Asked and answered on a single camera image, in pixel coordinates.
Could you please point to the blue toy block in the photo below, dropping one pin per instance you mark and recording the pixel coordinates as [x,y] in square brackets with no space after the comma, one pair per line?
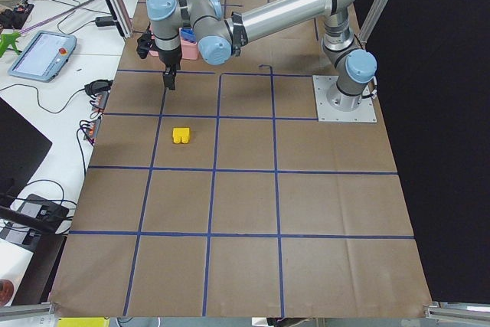
[187,34]

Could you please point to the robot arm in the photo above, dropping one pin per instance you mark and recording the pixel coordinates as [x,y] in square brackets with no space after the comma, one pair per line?
[218,38]

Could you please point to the black power adapter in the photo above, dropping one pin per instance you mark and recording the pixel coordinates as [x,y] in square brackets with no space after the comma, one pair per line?
[105,21]

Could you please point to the pink plastic box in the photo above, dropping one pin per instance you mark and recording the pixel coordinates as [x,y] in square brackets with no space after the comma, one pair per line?
[189,50]

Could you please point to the teach pendant tablet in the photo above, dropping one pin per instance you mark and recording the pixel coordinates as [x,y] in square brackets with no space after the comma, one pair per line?
[44,56]

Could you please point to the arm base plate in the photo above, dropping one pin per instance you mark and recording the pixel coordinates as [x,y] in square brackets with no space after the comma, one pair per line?
[335,107]

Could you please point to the green clamp tool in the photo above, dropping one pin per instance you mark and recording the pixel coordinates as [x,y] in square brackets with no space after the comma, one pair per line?
[8,40]

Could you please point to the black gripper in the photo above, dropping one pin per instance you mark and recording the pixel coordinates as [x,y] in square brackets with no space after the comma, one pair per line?
[169,57]

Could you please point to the yellow toy block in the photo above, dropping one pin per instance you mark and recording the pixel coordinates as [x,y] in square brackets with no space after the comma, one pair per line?
[181,135]

